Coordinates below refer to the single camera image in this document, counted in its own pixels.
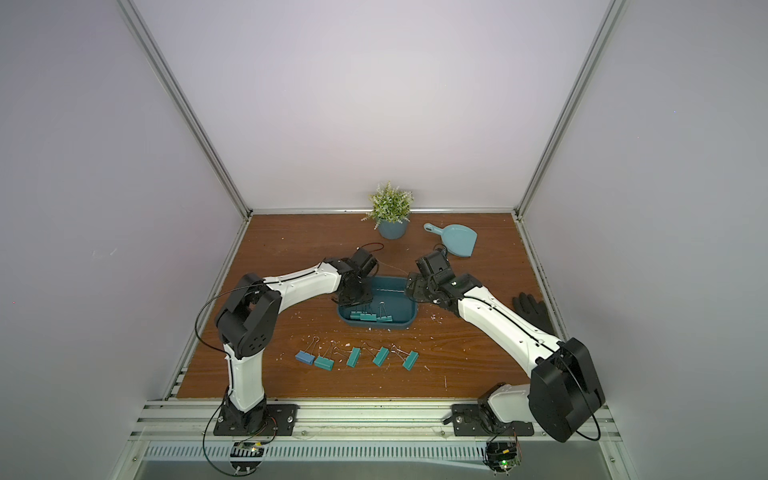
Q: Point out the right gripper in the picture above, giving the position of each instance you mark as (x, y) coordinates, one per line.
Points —
(418, 288)

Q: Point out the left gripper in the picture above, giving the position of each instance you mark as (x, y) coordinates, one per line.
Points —
(349, 302)

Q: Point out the teal plastic storage box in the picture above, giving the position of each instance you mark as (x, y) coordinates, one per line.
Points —
(390, 290)

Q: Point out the teal binder clip four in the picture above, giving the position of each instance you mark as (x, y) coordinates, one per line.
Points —
(409, 358)

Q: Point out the teal binder clip two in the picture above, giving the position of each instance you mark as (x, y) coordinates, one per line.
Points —
(353, 355)

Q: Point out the teal binder clip three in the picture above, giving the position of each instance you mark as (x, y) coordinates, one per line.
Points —
(379, 354)

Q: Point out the teal binder clip one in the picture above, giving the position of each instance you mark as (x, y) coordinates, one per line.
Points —
(325, 356)

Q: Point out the blue binder clip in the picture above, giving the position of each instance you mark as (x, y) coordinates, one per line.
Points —
(309, 354)

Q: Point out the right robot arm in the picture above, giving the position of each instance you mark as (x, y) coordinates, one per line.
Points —
(565, 391)

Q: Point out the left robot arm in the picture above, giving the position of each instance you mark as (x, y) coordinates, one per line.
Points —
(247, 321)

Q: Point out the teal binder clip six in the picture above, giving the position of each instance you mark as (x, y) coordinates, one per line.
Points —
(381, 315)

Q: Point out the light teal dustpan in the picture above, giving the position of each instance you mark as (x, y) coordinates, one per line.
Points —
(459, 240)

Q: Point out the small potted green plant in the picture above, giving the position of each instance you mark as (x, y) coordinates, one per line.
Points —
(390, 210)

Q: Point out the black work glove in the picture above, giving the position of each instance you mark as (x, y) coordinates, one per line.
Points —
(533, 311)

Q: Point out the right controller board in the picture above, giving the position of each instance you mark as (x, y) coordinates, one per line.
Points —
(502, 457)

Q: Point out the controller board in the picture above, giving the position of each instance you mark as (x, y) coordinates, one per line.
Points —
(246, 457)
(502, 457)

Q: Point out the left controller board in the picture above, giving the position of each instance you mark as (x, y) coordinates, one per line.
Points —
(246, 457)

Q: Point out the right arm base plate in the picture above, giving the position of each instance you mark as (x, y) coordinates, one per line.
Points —
(470, 419)

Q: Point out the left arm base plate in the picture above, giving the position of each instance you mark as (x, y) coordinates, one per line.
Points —
(264, 419)

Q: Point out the aluminium front rail frame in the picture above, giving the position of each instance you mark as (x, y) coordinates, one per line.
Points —
(350, 430)

